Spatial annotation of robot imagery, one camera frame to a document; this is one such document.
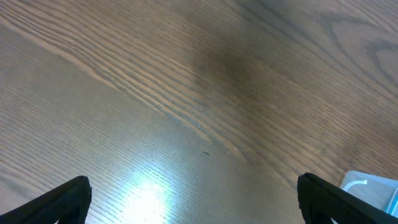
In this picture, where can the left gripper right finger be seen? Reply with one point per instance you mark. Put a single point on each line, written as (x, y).
(324, 203)

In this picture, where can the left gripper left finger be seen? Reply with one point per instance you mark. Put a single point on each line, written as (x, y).
(67, 204)

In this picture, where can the clear plastic container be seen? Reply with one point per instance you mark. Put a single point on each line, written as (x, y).
(372, 189)

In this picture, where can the blue white cardboard box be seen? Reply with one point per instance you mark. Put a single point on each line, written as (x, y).
(391, 208)

